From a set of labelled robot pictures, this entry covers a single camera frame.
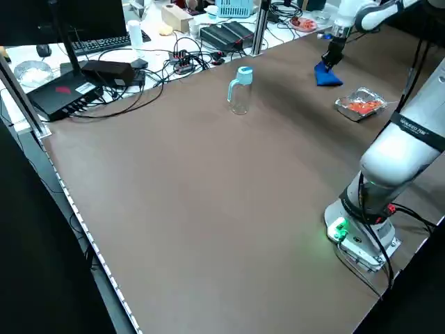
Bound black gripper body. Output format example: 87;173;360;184
326;34;348;59

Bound blue dishcloth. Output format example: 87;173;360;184
313;61;344;88

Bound black ribbed box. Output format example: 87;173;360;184
200;24;232;50
222;20;255;45

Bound aluminium camera post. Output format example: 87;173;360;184
250;0;273;56

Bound clear glass bowl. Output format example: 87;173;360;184
14;60;54;88

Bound white cylinder cup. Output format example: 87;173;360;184
127;19;143;49

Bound orange shrimp skewer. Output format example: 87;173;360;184
347;99;399;114

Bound pink plate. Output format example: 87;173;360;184
289;16;318;33

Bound black monitor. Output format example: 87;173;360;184
0;0;128;47

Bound black base cable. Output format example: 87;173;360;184
389;204;439;237

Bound silver hub orange plugs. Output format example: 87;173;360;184
169;50;195;74

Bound black monitor stand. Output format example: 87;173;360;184
48;0;88;83

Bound clear seasoning bottle teal lid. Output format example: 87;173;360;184
227;65;254;116

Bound flat black box red logo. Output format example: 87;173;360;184
26;72;105;122

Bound aluminium profile post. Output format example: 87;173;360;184
0;55;52;139

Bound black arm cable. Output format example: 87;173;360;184
398;37;429;113

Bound black power brick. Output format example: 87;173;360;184
81;60;136;88

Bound rectangular aluminum foil pan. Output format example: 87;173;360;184
334;86;389;122

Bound black keyboard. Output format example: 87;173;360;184
71;34;132;55

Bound light blue basket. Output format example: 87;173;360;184
214;0;257;19

